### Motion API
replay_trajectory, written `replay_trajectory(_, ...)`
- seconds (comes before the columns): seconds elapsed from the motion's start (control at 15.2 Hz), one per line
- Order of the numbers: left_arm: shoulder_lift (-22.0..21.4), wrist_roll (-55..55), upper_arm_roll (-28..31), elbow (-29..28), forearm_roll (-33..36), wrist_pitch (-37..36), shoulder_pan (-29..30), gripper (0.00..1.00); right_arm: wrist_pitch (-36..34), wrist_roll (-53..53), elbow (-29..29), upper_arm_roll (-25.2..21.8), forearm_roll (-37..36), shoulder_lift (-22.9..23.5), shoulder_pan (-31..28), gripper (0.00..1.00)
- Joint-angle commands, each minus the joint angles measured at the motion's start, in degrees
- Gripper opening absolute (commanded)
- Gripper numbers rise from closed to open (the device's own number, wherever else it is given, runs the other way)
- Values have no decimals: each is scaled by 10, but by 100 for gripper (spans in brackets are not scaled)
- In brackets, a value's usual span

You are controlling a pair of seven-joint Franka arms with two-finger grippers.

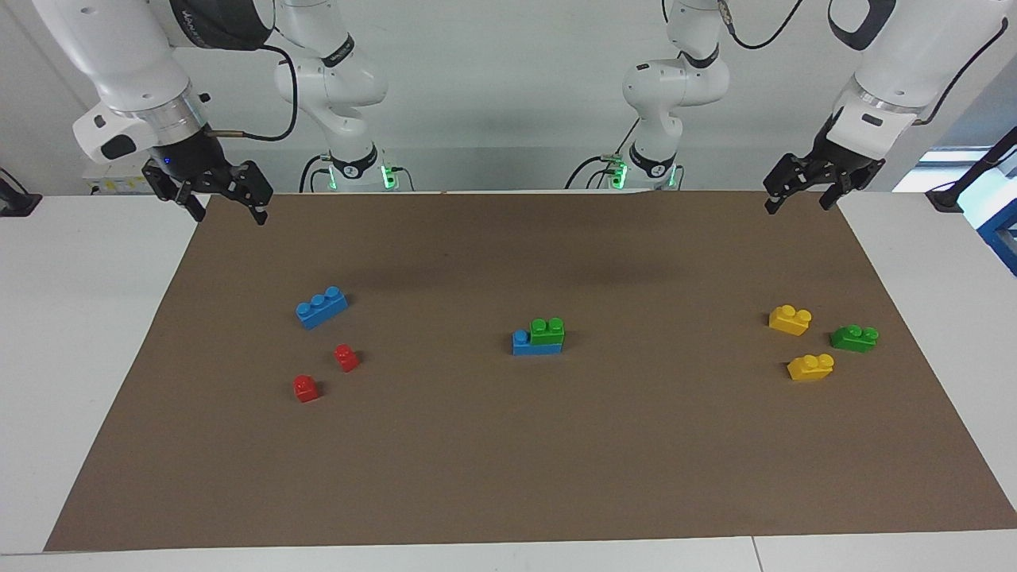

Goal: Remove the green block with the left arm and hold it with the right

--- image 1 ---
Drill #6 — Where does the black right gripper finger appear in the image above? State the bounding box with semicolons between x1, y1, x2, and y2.
143;159;209;223
226;161;275;226

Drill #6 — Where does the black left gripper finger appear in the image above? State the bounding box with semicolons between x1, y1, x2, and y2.
763;153;811;215
818;163;887;211

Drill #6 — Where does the blue three-stud toy block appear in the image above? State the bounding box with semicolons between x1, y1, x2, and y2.
296;286;349;330
512;330;564;356

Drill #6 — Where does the yellow two-stud toy block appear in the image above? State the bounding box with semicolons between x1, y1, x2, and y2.
787;354;835;381
768;304;813;335

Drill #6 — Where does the white power strip box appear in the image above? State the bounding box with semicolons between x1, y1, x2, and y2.
83;163;156;196

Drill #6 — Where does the black table clamp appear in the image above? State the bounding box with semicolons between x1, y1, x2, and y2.
0;167;42;217

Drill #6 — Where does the brown table mat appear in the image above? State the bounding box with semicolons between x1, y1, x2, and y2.
44;191;1017;551

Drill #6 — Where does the black right base cable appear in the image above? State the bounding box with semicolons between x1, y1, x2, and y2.
300;155;331;193

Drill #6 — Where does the black base cable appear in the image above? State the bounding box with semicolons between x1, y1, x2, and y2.
566;119;640;190
300;155;331;193

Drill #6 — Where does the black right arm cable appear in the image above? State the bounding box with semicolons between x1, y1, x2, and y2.
208;44;299;142

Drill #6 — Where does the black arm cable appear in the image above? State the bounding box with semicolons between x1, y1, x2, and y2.
208;44;299;142
719;0;1010;126

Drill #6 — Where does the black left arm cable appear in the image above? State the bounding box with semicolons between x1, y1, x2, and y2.
719;0;1010;126

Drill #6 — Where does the blue metal frame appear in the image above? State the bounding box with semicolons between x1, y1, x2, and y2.
976;171;1017;276

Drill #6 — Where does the black left base cable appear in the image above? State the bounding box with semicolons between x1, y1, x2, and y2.
566;119;640;190

